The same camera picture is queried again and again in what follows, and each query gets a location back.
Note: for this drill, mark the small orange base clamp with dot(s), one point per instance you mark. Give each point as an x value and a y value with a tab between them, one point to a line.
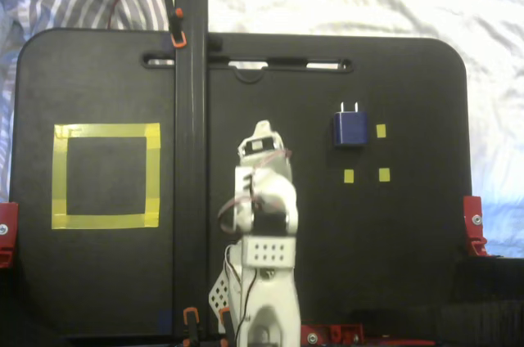
227	322

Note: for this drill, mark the red corner bracket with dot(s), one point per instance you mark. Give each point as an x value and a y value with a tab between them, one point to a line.
8	216
472	208

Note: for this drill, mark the yellow tape square outline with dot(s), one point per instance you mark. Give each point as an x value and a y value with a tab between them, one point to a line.
59	175

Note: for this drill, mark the orange and black bar clamp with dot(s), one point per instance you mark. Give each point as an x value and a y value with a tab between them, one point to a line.
191	322

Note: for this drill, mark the black backdrop sheet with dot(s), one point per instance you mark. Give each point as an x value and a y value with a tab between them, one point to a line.
491	277

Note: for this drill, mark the black flat bar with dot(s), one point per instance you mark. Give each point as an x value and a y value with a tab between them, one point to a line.
190	159

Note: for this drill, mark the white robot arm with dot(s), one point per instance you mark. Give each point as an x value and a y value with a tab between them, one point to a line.
270	306

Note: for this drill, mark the orange and black spring clamp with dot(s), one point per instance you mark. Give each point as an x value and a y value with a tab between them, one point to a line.
177	32

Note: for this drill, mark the blue and white charger plug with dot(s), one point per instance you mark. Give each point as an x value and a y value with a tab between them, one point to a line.
350	130

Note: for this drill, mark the red post foot bracket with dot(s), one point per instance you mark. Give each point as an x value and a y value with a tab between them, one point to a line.
335	332

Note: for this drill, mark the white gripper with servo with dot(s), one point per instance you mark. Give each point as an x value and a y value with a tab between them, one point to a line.
260	145

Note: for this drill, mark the small yellow tape marker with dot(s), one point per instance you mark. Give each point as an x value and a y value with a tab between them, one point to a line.
381	131
349	175
384	175

